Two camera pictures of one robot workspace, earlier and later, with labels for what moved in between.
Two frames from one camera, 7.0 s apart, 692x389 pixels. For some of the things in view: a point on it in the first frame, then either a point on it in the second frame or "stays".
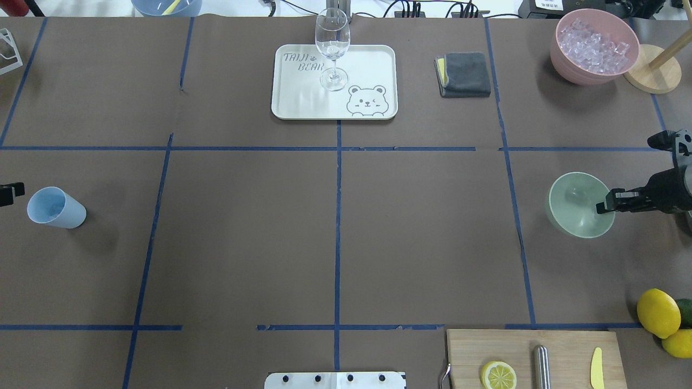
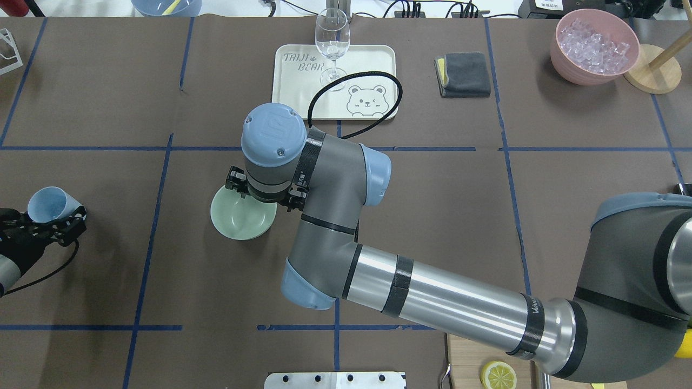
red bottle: [14, 8] stays
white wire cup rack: [5, 34] stays
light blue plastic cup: [52, 206] stays
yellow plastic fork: [172, 7] stays
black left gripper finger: [8, 192] → [72, 216]
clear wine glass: [332, 35] stays
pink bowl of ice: [593, 47] stays
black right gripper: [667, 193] → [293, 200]
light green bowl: [571, 206] → [240, 218]
